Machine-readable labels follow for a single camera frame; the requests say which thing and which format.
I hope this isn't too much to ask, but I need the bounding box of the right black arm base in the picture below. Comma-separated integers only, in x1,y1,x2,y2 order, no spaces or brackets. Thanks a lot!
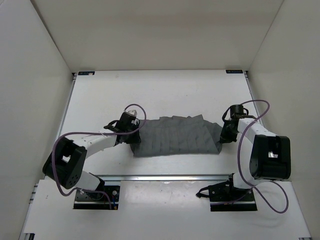
196,175,258,212

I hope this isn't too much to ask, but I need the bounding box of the left blue corner label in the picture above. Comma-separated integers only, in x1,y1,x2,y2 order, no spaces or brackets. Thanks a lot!
77,71,95,76

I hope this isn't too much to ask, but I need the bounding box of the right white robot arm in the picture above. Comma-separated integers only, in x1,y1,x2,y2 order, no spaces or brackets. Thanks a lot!
219,104,291,200

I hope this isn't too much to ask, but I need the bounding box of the grey pleated skirt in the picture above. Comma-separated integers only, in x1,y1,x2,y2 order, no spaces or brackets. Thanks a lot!
130,114,223,158

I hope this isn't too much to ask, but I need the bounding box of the right blue corner label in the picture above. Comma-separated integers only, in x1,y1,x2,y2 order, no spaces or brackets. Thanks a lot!
225,69,243,74

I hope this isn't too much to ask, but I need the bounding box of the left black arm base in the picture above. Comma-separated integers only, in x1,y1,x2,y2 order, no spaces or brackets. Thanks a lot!
73,181,121,211

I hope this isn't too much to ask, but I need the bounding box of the blue corner label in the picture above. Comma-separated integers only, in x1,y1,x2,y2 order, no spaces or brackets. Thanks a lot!
225,69,243,74
77,71,95,76

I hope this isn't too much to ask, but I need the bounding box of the aluminium front table rail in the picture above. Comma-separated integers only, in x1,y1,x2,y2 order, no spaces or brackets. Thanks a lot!
98,174,229,182

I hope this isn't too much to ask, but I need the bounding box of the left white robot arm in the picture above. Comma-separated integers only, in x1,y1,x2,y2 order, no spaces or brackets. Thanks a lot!
42,108,146,201

